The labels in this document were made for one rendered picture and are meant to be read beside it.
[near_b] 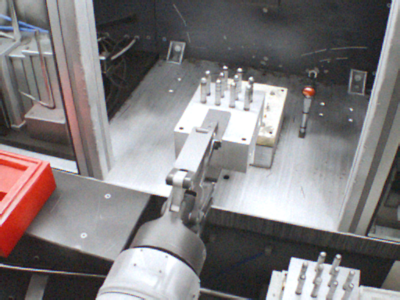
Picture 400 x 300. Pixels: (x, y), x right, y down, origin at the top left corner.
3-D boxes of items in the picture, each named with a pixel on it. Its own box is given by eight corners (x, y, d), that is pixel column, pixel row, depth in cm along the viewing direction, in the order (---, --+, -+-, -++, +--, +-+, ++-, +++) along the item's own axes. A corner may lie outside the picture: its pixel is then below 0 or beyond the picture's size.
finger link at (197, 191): (161, 220, 47) (159, 215, 46) (190, 137, 53) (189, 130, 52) (196, 228, 47) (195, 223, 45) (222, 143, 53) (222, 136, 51)
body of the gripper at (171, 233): (197, 301, 45) (219, 236, 52) (196, 255, 39) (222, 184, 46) (130, 284, 46) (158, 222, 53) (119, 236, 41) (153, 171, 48)
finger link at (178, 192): (162, 232, 46) (154, 209, 42) (176, 190, 49) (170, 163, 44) (184, 237, 45) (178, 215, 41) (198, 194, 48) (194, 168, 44)
